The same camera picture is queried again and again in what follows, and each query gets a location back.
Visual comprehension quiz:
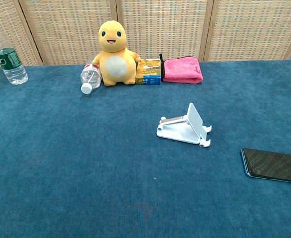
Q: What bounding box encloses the folded pink towel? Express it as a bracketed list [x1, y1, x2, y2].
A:
[159, 53, 204, 85]

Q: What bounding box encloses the yellow and blue carton box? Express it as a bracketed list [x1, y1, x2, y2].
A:
[135, 59, 162, 86]

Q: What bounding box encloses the clear bottle with red label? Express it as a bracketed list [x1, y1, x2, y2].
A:
[80, 60, 102, 95]

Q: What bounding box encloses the clear bottle with green label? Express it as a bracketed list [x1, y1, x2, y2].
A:
[0, 14, 29, 85]

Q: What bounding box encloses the yellow dinosaur plush toy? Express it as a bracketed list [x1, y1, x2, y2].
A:
[92, 20, 142, 87]

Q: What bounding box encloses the blue carpet table mat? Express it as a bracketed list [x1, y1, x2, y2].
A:
[0, 59, 291, 238]

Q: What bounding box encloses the woven rattan folding screen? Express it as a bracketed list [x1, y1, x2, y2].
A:
[0, 0, 291, 69]

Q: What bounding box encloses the white folding phone stand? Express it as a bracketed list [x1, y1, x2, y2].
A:
[156, 102, 213, 149]

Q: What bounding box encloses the black smartphone with blue frame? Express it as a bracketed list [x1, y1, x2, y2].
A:
[241, 148, 291, 185]

